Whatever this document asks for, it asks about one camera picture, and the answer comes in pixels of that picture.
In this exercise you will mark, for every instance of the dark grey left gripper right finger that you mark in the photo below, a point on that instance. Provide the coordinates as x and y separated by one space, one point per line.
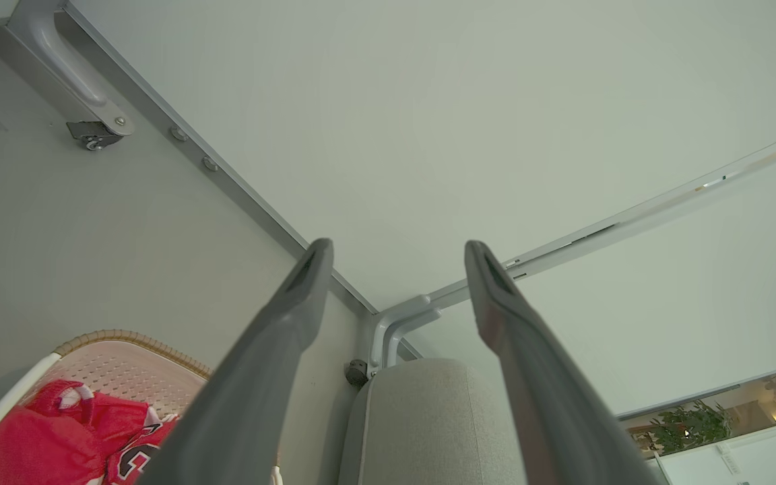
550 404

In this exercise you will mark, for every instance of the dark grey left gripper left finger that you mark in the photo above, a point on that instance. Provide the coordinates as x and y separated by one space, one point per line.
246 391

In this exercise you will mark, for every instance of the red jersey with number print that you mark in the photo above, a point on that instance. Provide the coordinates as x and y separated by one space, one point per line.
135 458

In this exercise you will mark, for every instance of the red shorts with white stripe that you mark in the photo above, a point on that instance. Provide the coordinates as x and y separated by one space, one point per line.
38 438

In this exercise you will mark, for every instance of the grey fabric seat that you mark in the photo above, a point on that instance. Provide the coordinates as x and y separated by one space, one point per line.
428 424

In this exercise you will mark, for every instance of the black caster wheel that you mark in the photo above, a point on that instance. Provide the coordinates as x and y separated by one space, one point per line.
95 135
356 372

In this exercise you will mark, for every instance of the cream perforated laundry basket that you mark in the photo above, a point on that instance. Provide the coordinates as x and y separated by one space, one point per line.
118 367

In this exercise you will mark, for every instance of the green potted plant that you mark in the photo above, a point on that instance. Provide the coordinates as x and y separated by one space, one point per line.
691 426

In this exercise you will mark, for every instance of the curved grey partition foot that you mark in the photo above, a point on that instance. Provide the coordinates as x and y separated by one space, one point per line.
391 330

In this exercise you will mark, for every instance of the long grey partition foot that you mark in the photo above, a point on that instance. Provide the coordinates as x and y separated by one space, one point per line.
68 60

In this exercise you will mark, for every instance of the grey partition base rail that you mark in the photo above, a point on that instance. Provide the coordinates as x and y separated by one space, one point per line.
630 219
226 175

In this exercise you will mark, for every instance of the round grey rail bolt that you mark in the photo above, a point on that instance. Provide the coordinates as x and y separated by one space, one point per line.
209 163
179 133

